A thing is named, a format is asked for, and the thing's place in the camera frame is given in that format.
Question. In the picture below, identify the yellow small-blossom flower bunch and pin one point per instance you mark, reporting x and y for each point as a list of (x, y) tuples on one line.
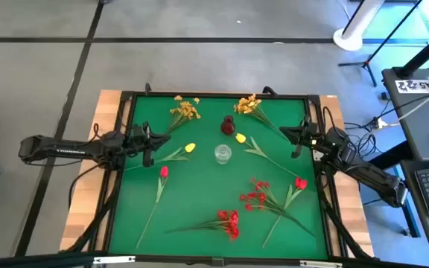
[(246, 106), (186, 109)]

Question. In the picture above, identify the red glass vase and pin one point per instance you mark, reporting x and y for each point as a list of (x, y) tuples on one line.
[(228, 127)]

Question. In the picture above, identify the black slanted pole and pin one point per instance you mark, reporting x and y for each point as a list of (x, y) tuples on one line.
[(423, 56)]

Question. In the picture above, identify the white paper label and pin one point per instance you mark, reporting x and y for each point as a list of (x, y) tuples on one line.
[(412, 86)]

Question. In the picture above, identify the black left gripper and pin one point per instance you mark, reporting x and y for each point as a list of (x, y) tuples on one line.
[(138, 140)]

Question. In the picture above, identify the black tripod stand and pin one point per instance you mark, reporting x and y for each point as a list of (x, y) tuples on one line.
[(366, 64)]

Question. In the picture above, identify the yellow tulip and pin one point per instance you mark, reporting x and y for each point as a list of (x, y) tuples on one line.
[(190, 147), (240, 138)]

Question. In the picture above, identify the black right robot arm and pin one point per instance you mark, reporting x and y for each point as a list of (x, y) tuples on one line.
[(367, 176)]

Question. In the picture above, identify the green table mat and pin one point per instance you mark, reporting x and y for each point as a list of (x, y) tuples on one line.
[(199, 186)]

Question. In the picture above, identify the white power strip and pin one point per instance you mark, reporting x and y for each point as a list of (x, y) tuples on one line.
[(381, 123)]

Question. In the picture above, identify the clear glass vase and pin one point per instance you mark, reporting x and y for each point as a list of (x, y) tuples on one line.
[(223, 153)]

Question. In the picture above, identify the black camera mount beam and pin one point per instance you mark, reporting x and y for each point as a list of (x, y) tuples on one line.
[(32, 261)]

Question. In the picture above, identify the white pillar with round base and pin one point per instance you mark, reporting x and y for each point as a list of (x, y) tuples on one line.
[(348, 39)]

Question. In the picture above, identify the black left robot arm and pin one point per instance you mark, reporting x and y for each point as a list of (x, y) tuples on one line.
[(50, 146)]

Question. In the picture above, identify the grey desk with label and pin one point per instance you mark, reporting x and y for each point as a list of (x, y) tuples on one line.
[(415, 126)]

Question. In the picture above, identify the red tulip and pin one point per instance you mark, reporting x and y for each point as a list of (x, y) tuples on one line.
[(301, 183), (164, 171)]

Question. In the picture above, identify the blue desk leg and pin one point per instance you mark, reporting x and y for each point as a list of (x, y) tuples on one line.
[(408, 208)]

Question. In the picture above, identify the grey desk with keyboard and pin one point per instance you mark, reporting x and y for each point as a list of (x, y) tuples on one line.
[(419, 231)]

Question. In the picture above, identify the silver metal bracket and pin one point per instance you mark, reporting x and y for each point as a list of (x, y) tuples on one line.
[(320, 264), (114, 260)]

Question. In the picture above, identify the black metal table frame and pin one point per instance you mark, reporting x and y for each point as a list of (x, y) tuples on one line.
[(162, 257)]

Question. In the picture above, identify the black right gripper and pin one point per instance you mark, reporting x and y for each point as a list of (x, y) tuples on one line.
[(313, 136)]

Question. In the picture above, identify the red small-blossom flower bunch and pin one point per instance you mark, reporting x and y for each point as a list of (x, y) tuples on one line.
[(231, 219), (261, 195)]

